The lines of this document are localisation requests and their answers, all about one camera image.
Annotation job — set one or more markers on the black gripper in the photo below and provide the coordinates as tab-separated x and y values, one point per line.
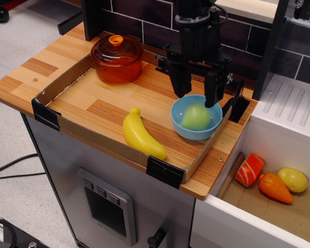
200	41

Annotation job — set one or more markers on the green toy pear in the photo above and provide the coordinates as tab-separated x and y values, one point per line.
196	117

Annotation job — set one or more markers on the light blue bowl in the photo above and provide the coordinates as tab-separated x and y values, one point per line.
177	113

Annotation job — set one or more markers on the yellow toy banana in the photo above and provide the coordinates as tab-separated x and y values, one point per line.
138	137

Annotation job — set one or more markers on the orange transparent pot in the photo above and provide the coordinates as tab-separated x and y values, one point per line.
117	59

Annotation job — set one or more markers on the cardboard fence with black tape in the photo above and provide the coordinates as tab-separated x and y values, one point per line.
80	105

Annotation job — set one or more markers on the white toy sink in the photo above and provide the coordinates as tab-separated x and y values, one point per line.
232	215

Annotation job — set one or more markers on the orange toy salmon sushi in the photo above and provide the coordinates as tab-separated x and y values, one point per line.
249	170

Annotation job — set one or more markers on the orange toy carrot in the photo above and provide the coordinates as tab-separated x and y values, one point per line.
272	186

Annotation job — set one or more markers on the yellow toy lemon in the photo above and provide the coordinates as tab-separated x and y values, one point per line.
293	179

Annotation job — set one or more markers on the grey toy oven panel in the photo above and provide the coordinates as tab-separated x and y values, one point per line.
110	207

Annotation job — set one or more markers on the black caster wheel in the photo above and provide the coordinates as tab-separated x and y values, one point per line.
4	15

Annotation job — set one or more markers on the black oven handle knob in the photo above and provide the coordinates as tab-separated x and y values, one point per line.
156	239

